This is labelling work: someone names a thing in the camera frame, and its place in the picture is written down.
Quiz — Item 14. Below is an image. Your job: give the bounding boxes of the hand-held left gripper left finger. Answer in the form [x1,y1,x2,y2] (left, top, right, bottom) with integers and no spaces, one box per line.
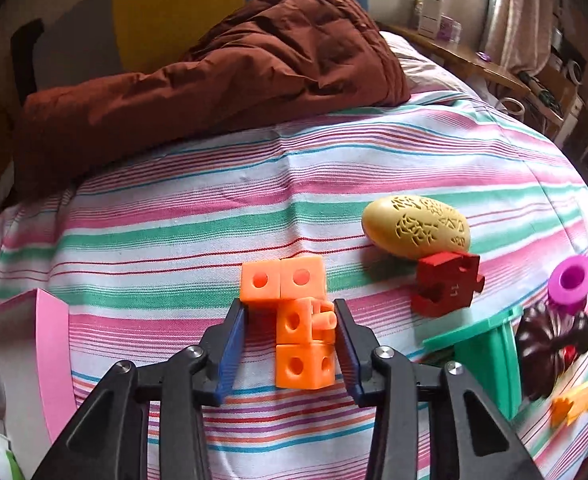
[31,299,249,480]

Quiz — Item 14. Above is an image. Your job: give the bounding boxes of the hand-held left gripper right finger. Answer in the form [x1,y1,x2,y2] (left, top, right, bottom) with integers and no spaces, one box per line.
[334,298,547,480]

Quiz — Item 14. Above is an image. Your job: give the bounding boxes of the small orange toy piece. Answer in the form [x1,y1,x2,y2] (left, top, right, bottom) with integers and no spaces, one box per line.
[550,380,588,428]

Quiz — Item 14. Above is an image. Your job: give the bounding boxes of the orange linked cube blocks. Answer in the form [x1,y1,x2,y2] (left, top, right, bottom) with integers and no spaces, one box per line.
[240,255,337,391]

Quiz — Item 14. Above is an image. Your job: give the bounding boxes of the red puzzle piece block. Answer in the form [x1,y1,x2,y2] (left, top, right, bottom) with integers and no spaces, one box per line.
[411,251,485,318]

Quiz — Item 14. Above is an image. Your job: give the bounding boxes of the green plastic toy piece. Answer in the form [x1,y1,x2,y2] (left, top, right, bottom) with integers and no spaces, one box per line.
[422,305,524,421]

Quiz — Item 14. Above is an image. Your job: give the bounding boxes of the pink cardboard box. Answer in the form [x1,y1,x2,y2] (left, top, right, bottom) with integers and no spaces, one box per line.
[0,287,77,480]

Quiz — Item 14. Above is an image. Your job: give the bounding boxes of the dark brown ridged toy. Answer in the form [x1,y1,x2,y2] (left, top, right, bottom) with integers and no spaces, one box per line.
[516,305,588,401]

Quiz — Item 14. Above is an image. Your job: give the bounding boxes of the yellow carved egg toy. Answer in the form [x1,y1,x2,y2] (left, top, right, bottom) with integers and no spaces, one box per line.
[362,194,472,262]

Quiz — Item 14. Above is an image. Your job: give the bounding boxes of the white and green plastic toy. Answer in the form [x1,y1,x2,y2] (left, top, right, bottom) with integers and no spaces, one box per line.
[0,430,25,480]

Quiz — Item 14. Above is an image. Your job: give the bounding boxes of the brown quilted blanket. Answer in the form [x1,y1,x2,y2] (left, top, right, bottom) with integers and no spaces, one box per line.
[14,0,412,201]

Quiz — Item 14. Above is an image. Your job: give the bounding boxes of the pale pink pillow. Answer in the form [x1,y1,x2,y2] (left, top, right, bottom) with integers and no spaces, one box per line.
[379,30,479,106]

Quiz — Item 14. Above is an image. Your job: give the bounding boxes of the wooden desk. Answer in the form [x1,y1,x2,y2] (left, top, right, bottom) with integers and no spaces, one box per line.
[379,22,532,96]

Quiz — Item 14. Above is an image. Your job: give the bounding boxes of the cluttered wooden shelf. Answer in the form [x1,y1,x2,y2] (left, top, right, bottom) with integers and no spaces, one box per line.
[524,60,585,146]

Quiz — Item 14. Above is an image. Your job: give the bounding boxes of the purple box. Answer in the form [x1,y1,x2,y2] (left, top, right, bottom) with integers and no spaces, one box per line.
[439,15,462,43]

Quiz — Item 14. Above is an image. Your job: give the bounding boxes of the white carton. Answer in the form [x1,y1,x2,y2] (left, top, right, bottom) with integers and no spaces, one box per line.
[418,0,445,38]

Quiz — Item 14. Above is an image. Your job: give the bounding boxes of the yellow blue grey headboard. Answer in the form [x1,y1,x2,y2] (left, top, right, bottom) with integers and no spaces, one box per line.
[0,0,367,126]

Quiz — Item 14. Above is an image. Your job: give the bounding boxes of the beige curtain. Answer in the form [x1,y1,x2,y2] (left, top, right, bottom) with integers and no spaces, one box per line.
[484,0,562,76]

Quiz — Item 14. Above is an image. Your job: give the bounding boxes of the magenta plastic ring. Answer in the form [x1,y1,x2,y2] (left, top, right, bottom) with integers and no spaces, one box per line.
[547,255,588,317]

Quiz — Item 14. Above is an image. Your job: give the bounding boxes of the white ring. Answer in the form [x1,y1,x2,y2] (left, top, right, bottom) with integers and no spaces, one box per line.
[496,97,524,121]

